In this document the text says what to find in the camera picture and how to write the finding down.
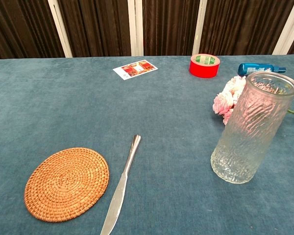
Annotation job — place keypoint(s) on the textured clear glass vase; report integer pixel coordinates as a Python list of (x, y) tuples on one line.
[(247, 147)]

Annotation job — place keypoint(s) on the dark brown pleated curtain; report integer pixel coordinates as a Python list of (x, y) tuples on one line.
[(100, 27)]

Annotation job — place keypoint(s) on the red and white printed card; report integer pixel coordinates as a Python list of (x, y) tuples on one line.
[(136, 69)]

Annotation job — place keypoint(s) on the round woven rattan coaster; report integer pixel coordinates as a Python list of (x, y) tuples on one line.
[(66, 184)]

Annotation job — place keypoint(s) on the silver butter knife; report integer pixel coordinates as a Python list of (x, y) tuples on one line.
[(118, 193)]

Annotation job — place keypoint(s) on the red tape roll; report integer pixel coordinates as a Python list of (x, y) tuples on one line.
[(202, 70)]

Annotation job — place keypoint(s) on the pink artificial flower bouquet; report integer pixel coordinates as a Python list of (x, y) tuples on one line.
[(225, 101)]

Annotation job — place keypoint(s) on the blue velvet tablecloth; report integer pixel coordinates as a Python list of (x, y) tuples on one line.
[(161, 110)]

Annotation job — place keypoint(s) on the blue spray bottle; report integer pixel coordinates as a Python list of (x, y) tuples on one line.
[(253, 67)]

